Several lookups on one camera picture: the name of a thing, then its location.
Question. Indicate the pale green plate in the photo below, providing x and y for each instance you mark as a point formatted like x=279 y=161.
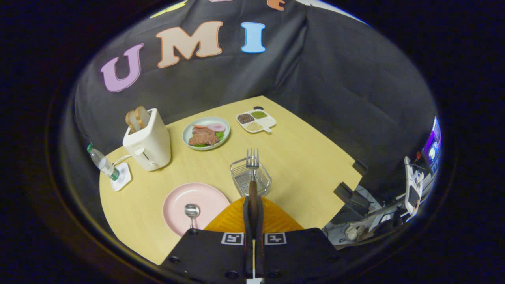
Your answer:
x=187 y=136

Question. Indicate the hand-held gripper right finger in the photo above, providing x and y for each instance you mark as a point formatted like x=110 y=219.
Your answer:
x=300 y=256

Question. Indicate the green lettuce leaf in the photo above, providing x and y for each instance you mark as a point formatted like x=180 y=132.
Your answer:
x=220 y=135

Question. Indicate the computer monitor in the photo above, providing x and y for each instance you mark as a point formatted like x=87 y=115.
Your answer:
x=432 y=144

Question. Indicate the white desk stand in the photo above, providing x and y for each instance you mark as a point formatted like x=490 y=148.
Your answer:
x=413 y=185

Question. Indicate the black table bracket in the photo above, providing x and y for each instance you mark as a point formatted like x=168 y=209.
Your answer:
x=359 y=167

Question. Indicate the white square coaster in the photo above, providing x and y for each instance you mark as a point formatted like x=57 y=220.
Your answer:
x=124 y=177

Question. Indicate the white toaster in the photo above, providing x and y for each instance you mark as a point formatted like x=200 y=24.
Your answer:
x=152 y=146

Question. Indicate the white divided seasoning dish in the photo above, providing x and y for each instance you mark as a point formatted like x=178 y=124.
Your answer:
x=268 y=122

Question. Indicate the brown steak piece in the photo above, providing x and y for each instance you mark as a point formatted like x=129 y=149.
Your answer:
x=203 y=137

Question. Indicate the black backdrop cloth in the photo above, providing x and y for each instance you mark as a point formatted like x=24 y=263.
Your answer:
x=315 y=79

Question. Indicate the clear plastic water bottle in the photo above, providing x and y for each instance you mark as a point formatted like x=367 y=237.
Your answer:
x=103 y=163

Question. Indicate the pink plate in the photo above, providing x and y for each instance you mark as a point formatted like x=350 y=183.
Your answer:
x=177 y=205

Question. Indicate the pink ham slice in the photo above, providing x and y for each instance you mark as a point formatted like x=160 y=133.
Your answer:
x=216 y=127

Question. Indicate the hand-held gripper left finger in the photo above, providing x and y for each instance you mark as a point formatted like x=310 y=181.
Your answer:
x=213 y=256

